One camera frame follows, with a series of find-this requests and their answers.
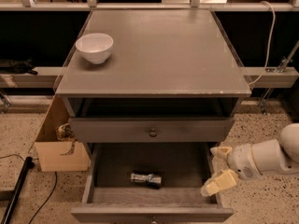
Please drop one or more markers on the grey wooden drawer cabinet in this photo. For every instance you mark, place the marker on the grey wooden drawer cabinet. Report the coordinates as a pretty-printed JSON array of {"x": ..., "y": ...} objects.
[{"x": 164, "y": 64}]

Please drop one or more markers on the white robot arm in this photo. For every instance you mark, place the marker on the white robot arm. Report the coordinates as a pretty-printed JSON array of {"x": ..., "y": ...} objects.
[{"x": 277, "y": 156}]

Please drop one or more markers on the black object on ledge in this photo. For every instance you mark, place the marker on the black object on ledge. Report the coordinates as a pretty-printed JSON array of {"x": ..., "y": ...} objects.
[{"x": 8, "y": 66}]

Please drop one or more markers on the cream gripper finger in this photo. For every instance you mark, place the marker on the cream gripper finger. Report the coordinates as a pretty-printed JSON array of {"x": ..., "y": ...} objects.
[
  {"x": 221, "y": 152},
  {"x": 218, "y": 182}
]

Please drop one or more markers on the metal bracket clamp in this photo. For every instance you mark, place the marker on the metal bracket clamp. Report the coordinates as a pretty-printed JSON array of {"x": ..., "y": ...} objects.
[{"x": 280, "y": 69}]

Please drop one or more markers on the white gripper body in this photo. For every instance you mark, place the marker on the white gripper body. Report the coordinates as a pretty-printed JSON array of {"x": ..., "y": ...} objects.
[{"x": 241, "y": 160}]

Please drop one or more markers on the white ceramic bowl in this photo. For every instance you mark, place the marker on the white ceramic bowl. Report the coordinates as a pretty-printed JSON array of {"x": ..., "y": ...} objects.
[{"x": 95, "y": 48}]

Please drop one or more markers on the cardboard box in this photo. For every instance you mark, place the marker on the cardboard box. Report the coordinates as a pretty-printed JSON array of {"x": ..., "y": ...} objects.
[{"x": 54, "y": 155}]

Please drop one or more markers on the round metal drawer knob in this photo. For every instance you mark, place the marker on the round metal drawer knob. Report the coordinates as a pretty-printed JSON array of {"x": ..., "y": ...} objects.
[{"x": 152, "y": 132}]

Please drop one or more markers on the silver redbull can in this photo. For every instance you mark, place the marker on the silver redbull can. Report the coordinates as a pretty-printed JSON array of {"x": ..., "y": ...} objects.
[{"x": 151, "y": 180}]

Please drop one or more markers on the crumpled brown paper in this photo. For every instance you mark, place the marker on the crumpled brown paper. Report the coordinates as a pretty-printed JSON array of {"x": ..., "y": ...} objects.
[{"x": 65, "y": 133}]

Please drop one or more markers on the open grey middle drawer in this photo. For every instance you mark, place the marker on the open grey middle drawer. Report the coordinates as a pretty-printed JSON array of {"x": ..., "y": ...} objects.
[{"x": 110, "y": 196}]

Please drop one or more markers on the black metal bar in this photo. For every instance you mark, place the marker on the black metal bar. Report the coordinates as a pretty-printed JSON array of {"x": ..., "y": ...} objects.
[{"x": 12, "y": 196}]

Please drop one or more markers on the closed grey top drawer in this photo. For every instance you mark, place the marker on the closed grey top drawer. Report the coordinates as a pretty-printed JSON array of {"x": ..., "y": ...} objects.
[{"x": 137, "y": 130}]

